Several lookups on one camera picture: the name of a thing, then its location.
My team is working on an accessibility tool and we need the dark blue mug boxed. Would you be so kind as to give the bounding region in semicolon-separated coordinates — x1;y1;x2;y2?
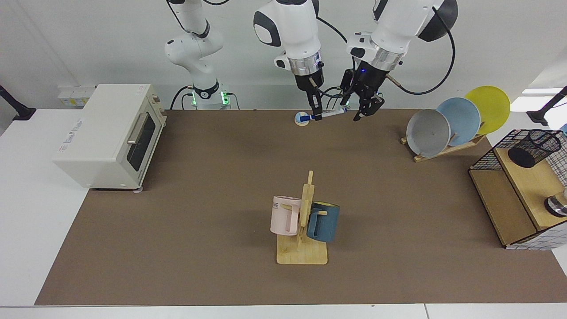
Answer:
306;201;341;243

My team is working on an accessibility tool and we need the pale toaster oven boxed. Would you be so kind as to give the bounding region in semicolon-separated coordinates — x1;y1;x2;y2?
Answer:
52;83;168;194

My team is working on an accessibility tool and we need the pink mug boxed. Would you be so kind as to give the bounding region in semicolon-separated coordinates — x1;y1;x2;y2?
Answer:
270;195;302;236

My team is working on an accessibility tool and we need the brown table cloth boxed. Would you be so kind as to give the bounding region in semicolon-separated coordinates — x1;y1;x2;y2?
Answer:
35;109;567;306

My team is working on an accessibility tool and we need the white wall socket strip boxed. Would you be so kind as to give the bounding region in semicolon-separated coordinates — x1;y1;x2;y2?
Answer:
58;86;97;108

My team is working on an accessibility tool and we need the grey plate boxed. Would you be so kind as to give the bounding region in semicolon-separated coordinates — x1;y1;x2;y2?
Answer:
406;109;451;158

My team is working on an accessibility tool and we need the black camera stand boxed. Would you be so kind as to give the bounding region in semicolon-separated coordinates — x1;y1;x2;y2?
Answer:
0;84;37;121
526;86;567;126

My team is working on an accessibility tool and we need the wooden plate rack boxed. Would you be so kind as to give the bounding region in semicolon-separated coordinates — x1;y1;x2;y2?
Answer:
400;122;487;163

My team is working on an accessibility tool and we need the yellow plate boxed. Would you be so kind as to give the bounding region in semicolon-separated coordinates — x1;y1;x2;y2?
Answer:
465;86;511;136

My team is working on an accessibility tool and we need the wooden cup stand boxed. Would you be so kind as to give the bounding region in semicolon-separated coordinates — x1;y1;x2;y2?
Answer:
276;170;329;265

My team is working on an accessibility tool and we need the wire basket with wooden floor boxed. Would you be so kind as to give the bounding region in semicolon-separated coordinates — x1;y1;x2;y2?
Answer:
468;129;567;251

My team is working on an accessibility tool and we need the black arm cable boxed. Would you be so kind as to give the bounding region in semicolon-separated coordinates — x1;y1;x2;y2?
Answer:
317;17;357;96
385;4;457;96

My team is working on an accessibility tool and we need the round metal glass lid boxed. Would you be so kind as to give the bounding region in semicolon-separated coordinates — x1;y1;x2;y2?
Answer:
544;188;567;218

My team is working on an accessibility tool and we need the blue and white marker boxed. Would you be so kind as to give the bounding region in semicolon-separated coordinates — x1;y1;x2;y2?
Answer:
299;109;346;121

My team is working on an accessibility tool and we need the light blue plate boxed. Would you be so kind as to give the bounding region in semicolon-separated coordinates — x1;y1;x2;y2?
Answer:
436;97;482;147

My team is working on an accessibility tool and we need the black mesh pen holder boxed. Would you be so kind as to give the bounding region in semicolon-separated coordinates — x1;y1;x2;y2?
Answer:
508;129;563;168

